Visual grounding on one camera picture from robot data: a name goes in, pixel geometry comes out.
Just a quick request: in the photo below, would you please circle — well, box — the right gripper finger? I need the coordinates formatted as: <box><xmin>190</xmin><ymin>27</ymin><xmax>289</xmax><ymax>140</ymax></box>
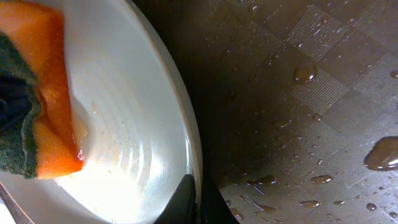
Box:
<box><xmin>154</xmin><ymin>174</ymin><xmax>196</xmax><ymax>224</ymax></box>

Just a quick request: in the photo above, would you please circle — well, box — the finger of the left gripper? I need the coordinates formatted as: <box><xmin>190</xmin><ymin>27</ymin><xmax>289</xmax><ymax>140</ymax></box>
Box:
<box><xmin>1</xmin><ymin>76</ymin><xmax>31</xmax><ymax>131</ymax></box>

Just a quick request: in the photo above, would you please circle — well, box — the orange green scrub sponge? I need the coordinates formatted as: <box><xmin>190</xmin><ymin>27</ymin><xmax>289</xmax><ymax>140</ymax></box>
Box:
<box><xmin>1</xmin><ymin>1</ymin><xmax>83</xmax><ymax>179</ymax></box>

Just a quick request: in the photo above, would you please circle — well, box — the white plate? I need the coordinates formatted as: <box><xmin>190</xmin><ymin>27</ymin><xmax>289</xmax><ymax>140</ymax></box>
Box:
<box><xmin>1</xmin><ymin>0</ymin><xmax>202</xmax><ymax>223</ymax></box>

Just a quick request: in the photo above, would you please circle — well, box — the brown serving tray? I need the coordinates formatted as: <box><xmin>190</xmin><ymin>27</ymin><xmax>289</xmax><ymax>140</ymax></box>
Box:
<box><xmin>137</xmin><ymin>0</ymin><xmax>397</xmax><ymax>223</ymax></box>

